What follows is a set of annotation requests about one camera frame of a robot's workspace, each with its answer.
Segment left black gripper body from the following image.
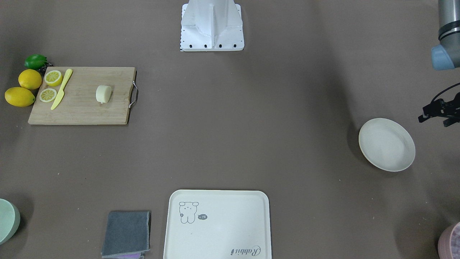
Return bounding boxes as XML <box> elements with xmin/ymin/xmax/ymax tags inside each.
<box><xmin>423</xmin><ymin>93</ymin><xmax>460</xmax><ymax>127</ymax></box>

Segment beige round plate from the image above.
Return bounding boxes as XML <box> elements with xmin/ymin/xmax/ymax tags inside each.
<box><xmin>358</xmin><ymin>118</ymin><xmax>416</xmax><ymax>172</ymax></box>

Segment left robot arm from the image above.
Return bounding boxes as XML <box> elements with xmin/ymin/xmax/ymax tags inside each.
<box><xmin>418</xmin><ymin>0</ymin><xmax>460</xmax><ymax>127</ymax></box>

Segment cream rabbit tray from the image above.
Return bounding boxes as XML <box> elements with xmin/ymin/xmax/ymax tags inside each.
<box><xmin>163</xmin><ymin>190</ymin><xmax>272</xmax><ymax>259</ymax></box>

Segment pink bowl with ice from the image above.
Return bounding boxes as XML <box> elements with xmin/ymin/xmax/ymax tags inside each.
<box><xmin>437</xmin><ymin>222</ymin><xmax>460</xmax><ymax>259</ymax></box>

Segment grey folded cloth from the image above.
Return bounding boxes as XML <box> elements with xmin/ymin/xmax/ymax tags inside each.
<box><xmin>101</xmin><ymin>210</ymin><xmax>151</xmax><ymax>259</ymax></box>

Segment wooden cutting board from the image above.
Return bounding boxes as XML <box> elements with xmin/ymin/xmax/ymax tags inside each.
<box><xmin>28</xmin><ymin>66</ymin><xmax>137</xmax><ymax>125</ymax></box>

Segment yellow plastic knife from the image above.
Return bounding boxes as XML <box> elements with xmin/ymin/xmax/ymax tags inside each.
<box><xmin>51</xmin><ymin>69</ymin><xmax>73</xmax><ymax>110</ymax></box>

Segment upper lemon half slice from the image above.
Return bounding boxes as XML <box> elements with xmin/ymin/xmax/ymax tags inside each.
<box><xmin>44</xmin><ymin>70</ymin><xmax>64</xmax><ymax>87</ymax></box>

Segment lemon half slice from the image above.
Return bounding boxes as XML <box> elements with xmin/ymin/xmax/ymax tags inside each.
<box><xmin>44</xmin><ymin>70</ymin><xmax>64</xmax><ymax>87</ymax></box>
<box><xmin>38</xmin><ymin>88</ymin><xmax>57</xmax><ymax>102</ymax></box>

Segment lower lemon half slice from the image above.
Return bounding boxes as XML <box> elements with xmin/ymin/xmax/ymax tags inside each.
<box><xmin>38</xmin><ymin>88</ymin><xmax>57</xmax><ymax>102</ymax></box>

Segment dark grapes beside lime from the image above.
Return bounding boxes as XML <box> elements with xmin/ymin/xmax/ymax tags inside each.
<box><xmin>37</xmin><ymin>62</ymin><xmax>54</xmax><ymax>76</ymax></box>

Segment green lime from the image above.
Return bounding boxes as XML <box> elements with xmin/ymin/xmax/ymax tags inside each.
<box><xmin>24</xmin><ymin>54</ymin><xmax>48</xmax><ymax>70</ymax></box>

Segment whole lemon near lime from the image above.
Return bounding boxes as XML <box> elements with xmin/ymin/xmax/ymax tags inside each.
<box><xmin>18</xmin><ymin>69</ymin><xmax>42</xmax><ymax>90</ymax></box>

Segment whole lemon outer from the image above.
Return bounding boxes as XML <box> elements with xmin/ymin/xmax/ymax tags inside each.
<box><xmin>4</xmin><ymin>87</ymin><xmax>36</xmax><ymax>108</ymax></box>

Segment mint green bowl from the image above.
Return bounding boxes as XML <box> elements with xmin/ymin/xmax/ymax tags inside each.
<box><xmin>0</xmin><ymin>199</ymin><xmax>21</xmax><ymax>245</ymax></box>

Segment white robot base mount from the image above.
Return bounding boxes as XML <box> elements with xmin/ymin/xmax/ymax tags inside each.
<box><xmin>180</xmin><ymin>0</ymin><xmax>245</xmax><ymax>51</ymax></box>

